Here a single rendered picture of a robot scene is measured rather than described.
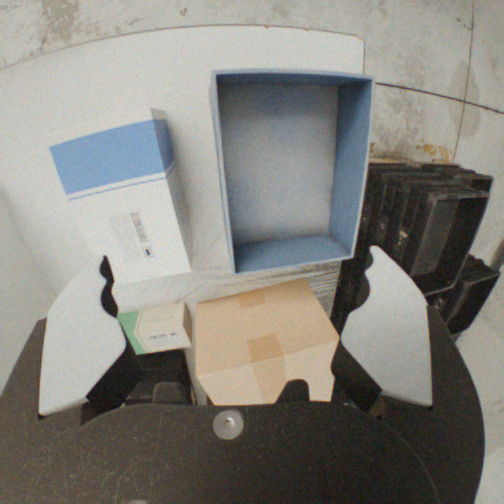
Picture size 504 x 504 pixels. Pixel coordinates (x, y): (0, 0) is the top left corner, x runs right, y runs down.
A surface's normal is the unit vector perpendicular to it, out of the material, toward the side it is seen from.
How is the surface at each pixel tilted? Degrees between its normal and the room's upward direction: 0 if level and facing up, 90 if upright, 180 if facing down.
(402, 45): 0
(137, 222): 0
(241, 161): 0
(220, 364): 90
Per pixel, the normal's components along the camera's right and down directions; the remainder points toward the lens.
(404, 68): 0.18, 0.50
